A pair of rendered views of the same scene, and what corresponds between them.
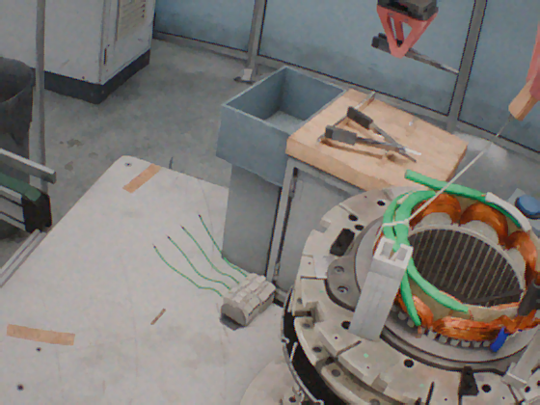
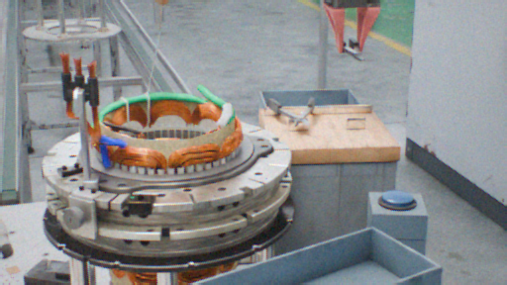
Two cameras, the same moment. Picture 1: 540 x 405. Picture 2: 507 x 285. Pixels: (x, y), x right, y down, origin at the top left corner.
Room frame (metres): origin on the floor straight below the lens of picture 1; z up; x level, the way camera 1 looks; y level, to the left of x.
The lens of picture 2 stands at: (0.08, -1.06, 1.45)
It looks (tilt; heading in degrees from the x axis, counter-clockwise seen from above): 20 degrees down; 59
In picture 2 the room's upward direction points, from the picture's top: straight up
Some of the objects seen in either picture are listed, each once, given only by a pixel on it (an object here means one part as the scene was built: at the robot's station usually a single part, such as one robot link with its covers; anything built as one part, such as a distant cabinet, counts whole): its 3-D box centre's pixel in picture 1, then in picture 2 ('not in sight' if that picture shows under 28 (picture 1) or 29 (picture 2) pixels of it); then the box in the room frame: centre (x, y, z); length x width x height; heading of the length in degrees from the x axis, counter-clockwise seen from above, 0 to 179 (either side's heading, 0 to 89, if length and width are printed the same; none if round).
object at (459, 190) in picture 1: (468, 196); (217, 104); (0.54, -0.20, 1.15); 0.15 x 0.04 x 0.02; 70
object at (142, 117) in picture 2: not in sight; (129, 121); (0.44, -0.13, 1.12); 0.05 x 0.04 x 0.04; 160
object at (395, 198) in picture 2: (529, 204); (397, 198); (0.71, -0.37, 1.04); 0.04 x 0.04 x 0.01
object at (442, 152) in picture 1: (386, 147); (324, 133); (0.76, -0.14, 1.05); 0.20 x 0.19 x 0.02; 64
